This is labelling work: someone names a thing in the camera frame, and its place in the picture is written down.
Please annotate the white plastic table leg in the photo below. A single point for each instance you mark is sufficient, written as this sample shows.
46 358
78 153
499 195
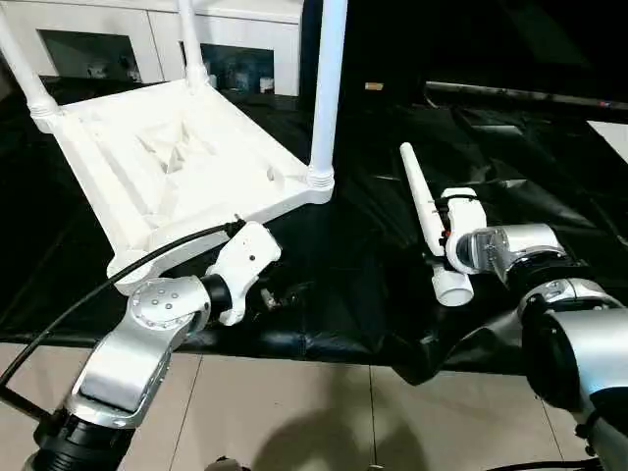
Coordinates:
191 44
326 88
22 64
419 196

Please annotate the white plastic table top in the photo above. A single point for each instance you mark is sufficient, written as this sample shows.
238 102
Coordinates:
196 162

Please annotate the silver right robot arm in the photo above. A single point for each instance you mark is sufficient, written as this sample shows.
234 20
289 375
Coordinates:
564 319

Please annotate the long black rod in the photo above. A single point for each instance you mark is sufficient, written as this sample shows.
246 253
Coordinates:
530 95

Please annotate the small orange tag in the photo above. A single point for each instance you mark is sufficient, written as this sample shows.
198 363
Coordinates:
374 86

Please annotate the white glass-door cabinet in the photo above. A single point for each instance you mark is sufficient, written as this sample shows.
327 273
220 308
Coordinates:
147 24

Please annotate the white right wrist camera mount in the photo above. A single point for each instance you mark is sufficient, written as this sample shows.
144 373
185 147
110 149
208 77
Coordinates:
466 216

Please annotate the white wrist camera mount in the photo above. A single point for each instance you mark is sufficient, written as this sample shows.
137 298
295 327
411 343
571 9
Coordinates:
245 260
466 216

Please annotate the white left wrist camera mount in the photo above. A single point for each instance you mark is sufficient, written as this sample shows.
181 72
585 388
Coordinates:
245 260

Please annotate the black metal table frame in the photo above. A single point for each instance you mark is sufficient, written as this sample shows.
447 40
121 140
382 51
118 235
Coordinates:
24 404

